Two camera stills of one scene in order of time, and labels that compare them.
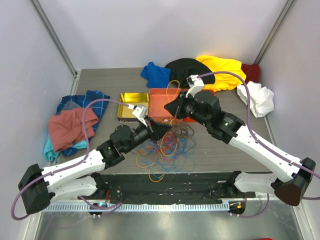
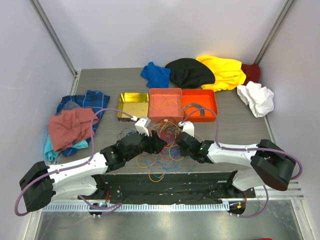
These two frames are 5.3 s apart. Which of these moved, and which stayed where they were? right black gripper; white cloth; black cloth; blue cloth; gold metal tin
Moved: right black gripper
Stayed: black cloth; blue cloth; gold metal tin; white cloth
